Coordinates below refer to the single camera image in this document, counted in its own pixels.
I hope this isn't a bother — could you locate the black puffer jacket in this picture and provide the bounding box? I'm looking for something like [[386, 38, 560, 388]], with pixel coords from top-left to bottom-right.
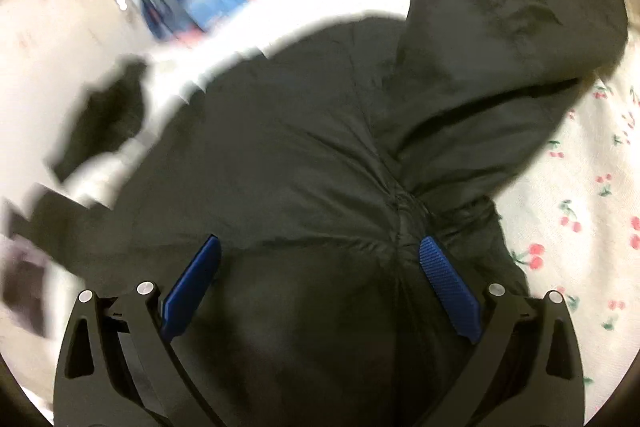
[[32, 0, 628, 426]]

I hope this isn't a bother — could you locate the purple lilac jacket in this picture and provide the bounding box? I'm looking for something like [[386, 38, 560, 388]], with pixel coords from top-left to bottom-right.
[[0, 198, 57, 341]]

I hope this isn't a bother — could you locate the cherry print bed sheet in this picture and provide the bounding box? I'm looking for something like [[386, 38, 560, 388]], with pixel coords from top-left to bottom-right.
[[497, 0, 639, 419]]

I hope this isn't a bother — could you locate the black garment by headboard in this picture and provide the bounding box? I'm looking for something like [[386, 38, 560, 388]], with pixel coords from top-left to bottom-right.
[[48, 56, 149, 184]]

